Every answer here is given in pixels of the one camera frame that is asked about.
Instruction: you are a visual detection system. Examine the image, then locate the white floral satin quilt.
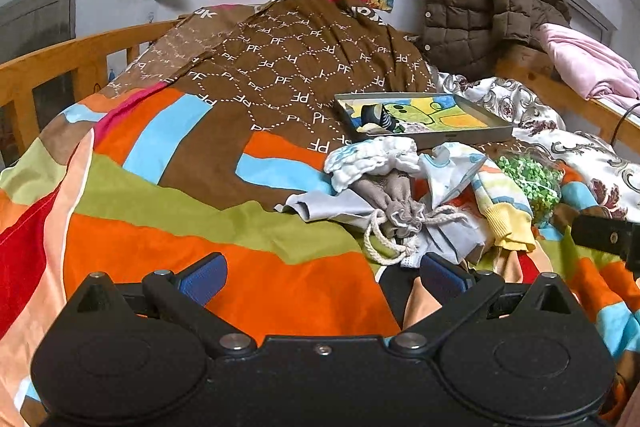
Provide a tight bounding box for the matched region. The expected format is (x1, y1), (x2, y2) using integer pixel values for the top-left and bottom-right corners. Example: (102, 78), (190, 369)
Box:
(434, 72), (639, 222)

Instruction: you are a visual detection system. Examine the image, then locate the light blue printed cloth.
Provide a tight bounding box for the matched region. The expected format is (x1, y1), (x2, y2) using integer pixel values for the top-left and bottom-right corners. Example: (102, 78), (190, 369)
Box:
(419, 142), (488, 210)

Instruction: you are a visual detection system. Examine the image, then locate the grey tray with drawing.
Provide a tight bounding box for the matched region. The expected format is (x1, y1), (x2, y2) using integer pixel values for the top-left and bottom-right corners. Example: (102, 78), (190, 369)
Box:
(334, 92), (513, 150)

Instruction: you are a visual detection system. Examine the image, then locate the grey drawstring pouch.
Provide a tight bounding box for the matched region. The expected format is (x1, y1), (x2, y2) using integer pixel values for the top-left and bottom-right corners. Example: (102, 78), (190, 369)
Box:
(350, 170), (478, 269)

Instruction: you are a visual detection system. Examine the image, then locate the colourful striped brown quilt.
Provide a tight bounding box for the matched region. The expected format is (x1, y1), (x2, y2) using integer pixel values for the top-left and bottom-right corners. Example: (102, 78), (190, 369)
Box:
(1, 0), (639, 426)

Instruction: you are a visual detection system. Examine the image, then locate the pink folded blanket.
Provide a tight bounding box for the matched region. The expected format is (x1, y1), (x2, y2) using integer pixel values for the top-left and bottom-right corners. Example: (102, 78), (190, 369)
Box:
(535, 23), (639, 108)

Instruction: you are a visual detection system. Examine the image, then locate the grey wall cabinet door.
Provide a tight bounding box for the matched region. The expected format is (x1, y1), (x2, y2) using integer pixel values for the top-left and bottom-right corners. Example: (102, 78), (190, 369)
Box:
(1, 0), (76, 63)

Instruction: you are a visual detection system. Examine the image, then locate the wooden bed frame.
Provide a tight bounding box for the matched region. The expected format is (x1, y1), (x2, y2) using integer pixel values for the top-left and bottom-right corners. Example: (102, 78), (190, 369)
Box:
(1, 15), (639, 154)

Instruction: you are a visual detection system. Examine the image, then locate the black cable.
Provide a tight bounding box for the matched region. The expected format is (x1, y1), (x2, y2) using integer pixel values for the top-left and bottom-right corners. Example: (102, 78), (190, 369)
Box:
(610, 102), (640, 143)

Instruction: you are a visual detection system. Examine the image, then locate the white textured baby cloth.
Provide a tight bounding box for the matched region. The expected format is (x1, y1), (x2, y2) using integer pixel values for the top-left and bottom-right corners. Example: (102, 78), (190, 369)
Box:
(323, 135), (421, 193)

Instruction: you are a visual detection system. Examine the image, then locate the striped knit garment yellow cuff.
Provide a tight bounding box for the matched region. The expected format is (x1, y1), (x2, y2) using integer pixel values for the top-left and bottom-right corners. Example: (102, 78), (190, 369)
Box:
(471, 158), (535, 253)

